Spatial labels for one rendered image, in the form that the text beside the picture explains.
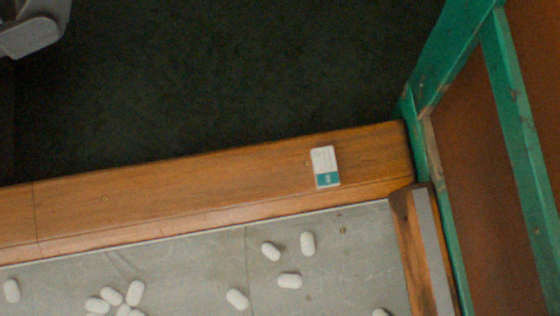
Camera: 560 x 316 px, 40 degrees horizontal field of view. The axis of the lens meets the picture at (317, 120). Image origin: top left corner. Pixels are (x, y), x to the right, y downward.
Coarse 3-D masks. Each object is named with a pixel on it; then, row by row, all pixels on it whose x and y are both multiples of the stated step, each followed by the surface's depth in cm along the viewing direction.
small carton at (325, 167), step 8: (312, 152) 119; (320, 152) 119; (328, 152) 119; (312, 160) 120; (320, 160) 119; (328, 160) 119; (320, 168) 118; (328, 168) 118; (336, 168) 118; (320, 176) 118; (328, 176) 118; (336, 176) 118; (320, 184) 118; (328, 184) 118; (336, 184) 119
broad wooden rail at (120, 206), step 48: (288, 144) 121; (336, 144) 122; (384, 144) 122; (0, 192) 118; (48, 192) 118; (96, 192) 118; (144, 192) 118; (192, 192) 119; (240, 192) 119; (288, 192) 119; (336, 192) 120; (384, 192) 121; (0, 240) 116; (48, 240) 116; (96, 240) 118; (144, 240) 119
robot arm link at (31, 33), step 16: (0, 0) 96; (0, 16) 93; (32, 16) 92; (48, 16) 92; (0, 32) 91; (16, 32) 92; (32, 32) 92; (48, 32) 93; (0, 48) 95; (16, 48) 93; (32, 48) 93
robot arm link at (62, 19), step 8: (16, 0) 96; (24, 0) 94; (32, 0) 92; (40, 0) 92; (48, 0) 92; (56, 0) 93; (64, 0) 93; (16, 8) 94; (24, 8) 92; (32, 8) 92; (40, 8) 93; (48, 8) 93; (56, 8) 93; (64, 8) 94; (16, 16) 93; (56, 16) 94; (64, 16) 94; (64, 24) 95; (64, 32) 95; (56, 40) 96
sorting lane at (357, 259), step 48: (192, 240) 119; (240, 240) 120; (288, 240) 120; (336, 240) 120; (384, 240) 120; (0, 288) 116; (48, 288) 117; (96, 288) 117; (144, 288) 117; (192, 288) 117; (240, 288) 118; (288, 288) 118; (336, 288) 118; (384, 288) 119
